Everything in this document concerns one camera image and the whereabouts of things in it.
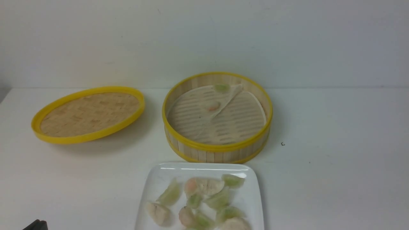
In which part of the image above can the white dumpling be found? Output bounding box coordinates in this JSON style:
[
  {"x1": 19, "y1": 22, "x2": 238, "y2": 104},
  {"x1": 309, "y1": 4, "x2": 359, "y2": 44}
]
[{"x1": 195, "y1": 178, "x2": 225, "y2": 196}]

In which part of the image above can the green dumpling plate left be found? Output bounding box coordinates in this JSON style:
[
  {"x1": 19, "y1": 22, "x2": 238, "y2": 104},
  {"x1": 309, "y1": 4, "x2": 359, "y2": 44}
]
[{"x1": 156, "y1": 178, "x2": 181, "y2": 206}]

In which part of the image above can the white dumpling plate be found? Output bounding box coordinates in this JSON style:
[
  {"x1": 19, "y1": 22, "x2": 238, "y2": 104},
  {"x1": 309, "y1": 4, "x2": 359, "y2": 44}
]
[
  {"x1": 145, "y1": 202, "x2": 171, "y2": 226},
  {"x1": 221, "y1": 217, "x2": 251, "y2": 230}
]

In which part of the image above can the pink dumpling plate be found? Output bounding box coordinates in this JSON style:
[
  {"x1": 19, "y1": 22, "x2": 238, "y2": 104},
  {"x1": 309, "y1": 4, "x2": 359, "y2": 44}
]
[
  {"x1": 183, "y1": 177, "x2": 200, "y2": 198},
  {"x1": 178, "y1": 206, "x2": 196, "y2": 227}
]

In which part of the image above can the green dumpling plate centre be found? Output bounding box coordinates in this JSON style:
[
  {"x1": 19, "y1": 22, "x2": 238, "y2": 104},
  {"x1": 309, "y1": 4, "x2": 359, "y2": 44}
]
[{"x1": 186, "y1": 193, "x2": 203, "y2": 209}]

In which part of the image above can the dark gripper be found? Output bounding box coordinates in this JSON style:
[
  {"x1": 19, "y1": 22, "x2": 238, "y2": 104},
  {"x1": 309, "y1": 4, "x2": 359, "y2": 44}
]
[{"x1": 22, "y1": 219, "x2": 48, "y2": 230}]

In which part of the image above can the white square plate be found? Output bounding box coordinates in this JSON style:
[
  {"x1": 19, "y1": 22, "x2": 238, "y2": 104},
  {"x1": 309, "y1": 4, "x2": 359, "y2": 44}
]
[{"x1": 134, "y1": 163, "x2": 267, "y2": 230}]

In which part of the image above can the green dumpling plate bottom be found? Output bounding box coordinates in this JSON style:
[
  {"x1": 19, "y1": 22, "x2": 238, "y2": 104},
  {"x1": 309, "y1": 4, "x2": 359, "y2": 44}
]
[{"x1": 186, "y1": 211, "x2": 216, "y2": 230}]

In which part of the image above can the pink dumpling plate top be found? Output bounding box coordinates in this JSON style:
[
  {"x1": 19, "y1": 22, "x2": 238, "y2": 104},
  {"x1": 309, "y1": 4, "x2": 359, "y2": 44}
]
[{"x1": 183, "y1": 177, "x2": 200, "y2": 198}]

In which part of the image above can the green dumpling plate right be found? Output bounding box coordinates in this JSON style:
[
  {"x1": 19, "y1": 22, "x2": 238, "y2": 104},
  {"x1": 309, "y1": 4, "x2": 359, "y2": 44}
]
[{"x1": 203, "y1": 187, "x2": 230, "y2": 210}]

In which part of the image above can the white dumpling plate bottom right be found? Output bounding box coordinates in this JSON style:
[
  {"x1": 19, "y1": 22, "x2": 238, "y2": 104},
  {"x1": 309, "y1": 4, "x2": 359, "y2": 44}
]
[{"x1": 221, "y1": 217, "x2": 251, "y2": 230}]

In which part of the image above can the green dumpling at steamer back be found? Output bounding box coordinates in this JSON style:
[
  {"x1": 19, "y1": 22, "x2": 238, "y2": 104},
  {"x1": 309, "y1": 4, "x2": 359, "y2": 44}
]
[{"x1": 213, "y1": 84, "x2": 230, "y2": 93}]

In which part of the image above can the pink dumpling plate bottom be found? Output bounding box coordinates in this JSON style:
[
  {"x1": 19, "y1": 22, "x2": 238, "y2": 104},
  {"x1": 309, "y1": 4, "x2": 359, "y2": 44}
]
[{"x1": 178, "y1": 206, "x2": 196, "y2": 227}]

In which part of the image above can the yellow rimmed bamboo steamer basket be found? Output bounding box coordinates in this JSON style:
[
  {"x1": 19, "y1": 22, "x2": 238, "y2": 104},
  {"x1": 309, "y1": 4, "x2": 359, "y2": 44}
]
[{"x1": 162, "y1": 72, "x2": 274, "y2": 164}]

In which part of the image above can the white steamer liner paper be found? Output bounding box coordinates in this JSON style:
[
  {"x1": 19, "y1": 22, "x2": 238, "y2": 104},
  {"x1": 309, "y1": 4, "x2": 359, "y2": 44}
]
[{"x1": 166, "y1": 84, "x2": 267, "y2": 145}]

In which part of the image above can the white dumpling plate left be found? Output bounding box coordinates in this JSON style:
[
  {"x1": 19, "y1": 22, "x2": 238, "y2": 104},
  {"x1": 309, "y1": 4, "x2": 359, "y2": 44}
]
[{"x1": 145, "y1": 202, "x2": 171, "y2": 226}]

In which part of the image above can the pink dumpling in steamer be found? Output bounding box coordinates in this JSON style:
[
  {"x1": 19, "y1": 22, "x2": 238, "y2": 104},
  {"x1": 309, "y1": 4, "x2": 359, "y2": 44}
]
[{"x1": 204, "y1": 101, "x2": 221, "y2": 111}]

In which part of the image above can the green dumpling plate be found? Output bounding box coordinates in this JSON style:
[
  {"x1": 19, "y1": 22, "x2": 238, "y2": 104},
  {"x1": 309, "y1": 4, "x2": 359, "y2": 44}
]
[
  {"x1": 156, "y1": 178, "x2": 181, "y2": 206},
  {"x1": 203, "y1": 187, "x2": 230, "y2": 210},
  {"x1": 186, "y1": 193, "x2": 203, "y2": 209},
  {"x1": 186, "y1": 211, "x2": 216, "y2": 230}
]

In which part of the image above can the yellow rimmed bamboo steamer lid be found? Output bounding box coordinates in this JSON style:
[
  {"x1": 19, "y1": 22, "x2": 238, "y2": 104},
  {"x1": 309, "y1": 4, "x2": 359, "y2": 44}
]
[{"x1": 31, "y1": 86, "x2": 145, "y2": 145}]

